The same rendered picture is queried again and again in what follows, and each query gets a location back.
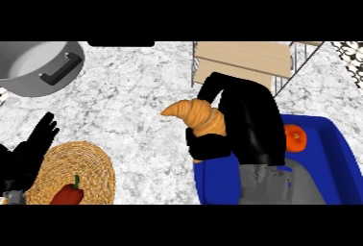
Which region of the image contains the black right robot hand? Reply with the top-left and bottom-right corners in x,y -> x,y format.
184,71 -> 287,167

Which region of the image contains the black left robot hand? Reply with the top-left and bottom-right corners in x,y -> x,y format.
0,111 -> 60,192

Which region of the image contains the golden brown croissant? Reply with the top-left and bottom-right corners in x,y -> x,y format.
161,98 -> 228,138

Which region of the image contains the blue tray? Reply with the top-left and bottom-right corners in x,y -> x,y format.
193,113 -> 363,206

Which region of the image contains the orange tomato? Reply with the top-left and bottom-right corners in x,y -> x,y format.
282,124 -> 308,153

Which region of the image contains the woven wicker placemat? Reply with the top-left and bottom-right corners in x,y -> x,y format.
0,140 -> 118,206

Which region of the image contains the red bell pepper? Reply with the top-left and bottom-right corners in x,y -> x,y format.
48,174 -> 85,206

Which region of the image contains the black and white patterned object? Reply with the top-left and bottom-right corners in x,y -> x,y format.
330,41 -> 363,88

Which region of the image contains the wooden tiered wire shelf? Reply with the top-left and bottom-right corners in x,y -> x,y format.
190,41 -> 327,98

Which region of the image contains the grey pot with black handle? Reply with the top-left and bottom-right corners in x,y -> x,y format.
0,41 -> 87,98

